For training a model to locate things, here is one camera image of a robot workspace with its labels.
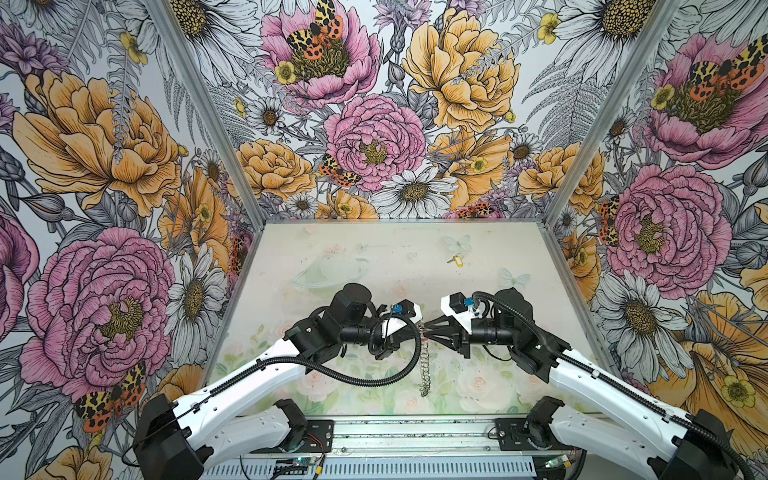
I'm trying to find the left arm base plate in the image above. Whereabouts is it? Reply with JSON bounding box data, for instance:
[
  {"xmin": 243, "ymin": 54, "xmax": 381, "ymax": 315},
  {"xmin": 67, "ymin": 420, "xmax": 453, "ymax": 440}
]
[{"xmin": 270, "ymin": 419, "xmax": 335, "ymax": 453}]

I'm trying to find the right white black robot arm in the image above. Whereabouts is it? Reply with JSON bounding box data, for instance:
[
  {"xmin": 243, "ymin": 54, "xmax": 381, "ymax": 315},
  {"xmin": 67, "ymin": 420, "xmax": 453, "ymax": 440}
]
[{"xmin": 425, "ymin": 288, "xmax": 754, "ymax": 479}]

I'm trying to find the right black corrugated cable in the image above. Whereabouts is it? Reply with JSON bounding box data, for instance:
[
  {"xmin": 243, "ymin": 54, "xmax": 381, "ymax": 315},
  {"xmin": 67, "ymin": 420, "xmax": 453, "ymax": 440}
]
[{"xmin": 472, "ymin": 290, "xmax": 757, "ymax": 480}]

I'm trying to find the left black corrugated cable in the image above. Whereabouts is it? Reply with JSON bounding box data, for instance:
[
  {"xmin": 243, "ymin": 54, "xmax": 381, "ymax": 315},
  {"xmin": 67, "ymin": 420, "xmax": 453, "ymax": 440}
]
[{"xmin": 119, "ymin": 311, "xmax": 424, "ymax": 469}]

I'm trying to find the white perforated cable duct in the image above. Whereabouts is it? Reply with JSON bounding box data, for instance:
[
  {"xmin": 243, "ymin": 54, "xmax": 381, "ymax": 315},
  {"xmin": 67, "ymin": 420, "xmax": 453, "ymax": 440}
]
[{"xmin": 202, "ymin": 456, "xmax": 537, "ymax": 479}]

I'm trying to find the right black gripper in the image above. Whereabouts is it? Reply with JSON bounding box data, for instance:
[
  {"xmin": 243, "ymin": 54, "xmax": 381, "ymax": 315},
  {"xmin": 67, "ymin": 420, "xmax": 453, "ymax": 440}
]
[{"xmin": 423, "ymin": 312, "xmax": 517, "ymax": 360}]

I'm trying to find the yellow tagged key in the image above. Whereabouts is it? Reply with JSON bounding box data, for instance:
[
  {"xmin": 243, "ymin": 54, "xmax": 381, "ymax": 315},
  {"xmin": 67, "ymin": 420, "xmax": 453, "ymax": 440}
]
[{"xmin": 448, "ymin": 255, "xmax": 464, "ymax": 268}]

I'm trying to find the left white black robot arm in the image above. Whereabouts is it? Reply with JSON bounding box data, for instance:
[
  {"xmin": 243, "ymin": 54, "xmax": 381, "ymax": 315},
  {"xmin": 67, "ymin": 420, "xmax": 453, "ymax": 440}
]
[{"xmin": 132, "ymin": 283, "xmax": 422, "ymax": 479}]

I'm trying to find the aluminium front rail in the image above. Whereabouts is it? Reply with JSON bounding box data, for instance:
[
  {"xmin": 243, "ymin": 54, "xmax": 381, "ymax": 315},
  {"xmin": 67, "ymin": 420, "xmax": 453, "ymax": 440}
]
[{"xmin": 203, "ymin": 413, "xmax": 577, "ymax": 463}]

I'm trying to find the black corrugated cable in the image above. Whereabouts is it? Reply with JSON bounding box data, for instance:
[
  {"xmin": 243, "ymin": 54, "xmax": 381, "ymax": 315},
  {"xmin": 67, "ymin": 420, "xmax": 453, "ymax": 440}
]
[
  {"xmin": 472, "ymin": 290, "xmax": 757, "ymax": 480},
  {"xmin": 119, "ymin": 311, "xmax": 424, "ymax": 469}
]

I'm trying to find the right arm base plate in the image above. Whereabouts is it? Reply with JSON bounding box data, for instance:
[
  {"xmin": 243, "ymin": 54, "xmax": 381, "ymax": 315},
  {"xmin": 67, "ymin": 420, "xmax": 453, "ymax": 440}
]
[{"xmin": 487, "ymin": 417, "xmax": 566, "ymax": 451}]

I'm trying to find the silver metal keyring plate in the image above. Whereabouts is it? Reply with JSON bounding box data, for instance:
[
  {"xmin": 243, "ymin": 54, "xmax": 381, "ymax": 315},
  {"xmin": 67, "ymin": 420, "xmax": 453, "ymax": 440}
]
[{"xmin": 417, "ymin": 321, "xmax": 431, "ymax": 397}]

